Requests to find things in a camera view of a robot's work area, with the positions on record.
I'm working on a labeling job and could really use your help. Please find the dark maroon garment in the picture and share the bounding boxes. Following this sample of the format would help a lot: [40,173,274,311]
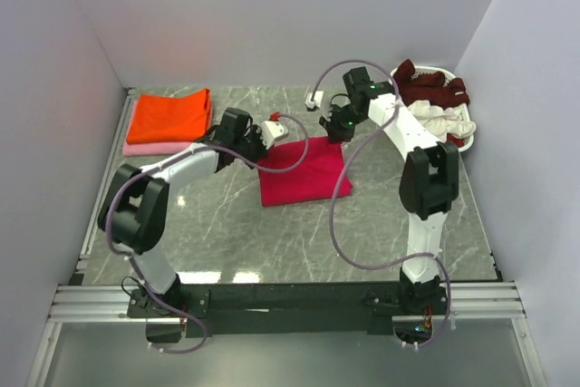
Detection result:
[392,59,470,109]

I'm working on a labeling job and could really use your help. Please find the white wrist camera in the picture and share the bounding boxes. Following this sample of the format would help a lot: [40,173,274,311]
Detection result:
[304,91,324,111]
[260,112,289,148]

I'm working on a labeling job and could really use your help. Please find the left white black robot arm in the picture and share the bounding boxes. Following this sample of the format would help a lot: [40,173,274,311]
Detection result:
[98,108,274,316]

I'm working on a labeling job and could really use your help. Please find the white plastic laundry basket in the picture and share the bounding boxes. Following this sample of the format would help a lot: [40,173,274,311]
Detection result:
[391,59,477,151]

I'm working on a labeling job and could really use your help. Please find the aluminium frame rail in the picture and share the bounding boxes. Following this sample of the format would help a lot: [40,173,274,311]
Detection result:
[33,92,525,386]

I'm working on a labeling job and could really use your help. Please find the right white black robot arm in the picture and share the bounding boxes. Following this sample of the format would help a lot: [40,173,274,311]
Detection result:
[305,62,459,314]

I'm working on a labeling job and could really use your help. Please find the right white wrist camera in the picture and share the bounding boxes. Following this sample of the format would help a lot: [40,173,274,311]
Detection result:
[304,91,324,111]

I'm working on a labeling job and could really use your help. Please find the red garment in basket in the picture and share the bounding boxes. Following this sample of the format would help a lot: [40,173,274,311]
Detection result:
[447,134,465,149]

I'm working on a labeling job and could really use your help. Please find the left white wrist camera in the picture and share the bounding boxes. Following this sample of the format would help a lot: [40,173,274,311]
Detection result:
[260,112,289,148]

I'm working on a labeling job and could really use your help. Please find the folded orange t shirt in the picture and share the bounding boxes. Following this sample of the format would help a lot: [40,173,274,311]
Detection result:
[126,88,212,145]

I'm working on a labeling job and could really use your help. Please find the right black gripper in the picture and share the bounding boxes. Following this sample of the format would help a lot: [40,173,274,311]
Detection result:
[320,103,366,144]

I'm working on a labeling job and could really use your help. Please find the folded light pink t shirt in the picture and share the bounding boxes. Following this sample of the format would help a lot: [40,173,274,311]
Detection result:
[121,100,213,158]

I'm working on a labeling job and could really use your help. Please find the crimson pink t shirt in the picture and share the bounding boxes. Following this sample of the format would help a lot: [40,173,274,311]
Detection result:
[258,137,353,208]

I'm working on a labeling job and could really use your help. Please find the white crumpled garment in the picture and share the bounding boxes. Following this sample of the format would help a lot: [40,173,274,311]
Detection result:
[407,101,477,141]

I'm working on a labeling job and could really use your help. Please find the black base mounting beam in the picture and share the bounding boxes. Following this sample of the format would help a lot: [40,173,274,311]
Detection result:
[126,282,450,343]

